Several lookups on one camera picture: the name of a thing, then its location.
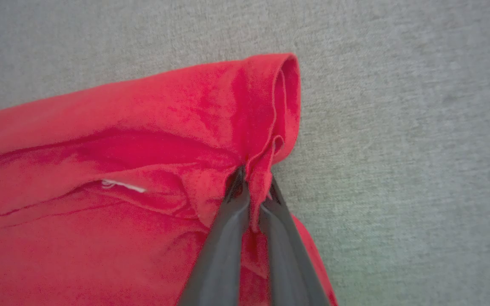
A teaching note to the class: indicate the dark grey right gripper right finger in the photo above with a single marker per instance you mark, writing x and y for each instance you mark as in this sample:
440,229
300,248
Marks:
287,259

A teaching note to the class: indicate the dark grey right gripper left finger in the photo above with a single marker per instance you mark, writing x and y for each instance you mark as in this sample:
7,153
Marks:
223,250

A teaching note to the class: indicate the red and white basketball jersey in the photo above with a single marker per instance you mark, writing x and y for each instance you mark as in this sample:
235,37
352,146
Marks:
100,170

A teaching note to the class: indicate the grey fabric sofa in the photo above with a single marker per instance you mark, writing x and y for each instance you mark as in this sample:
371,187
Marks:
398,148

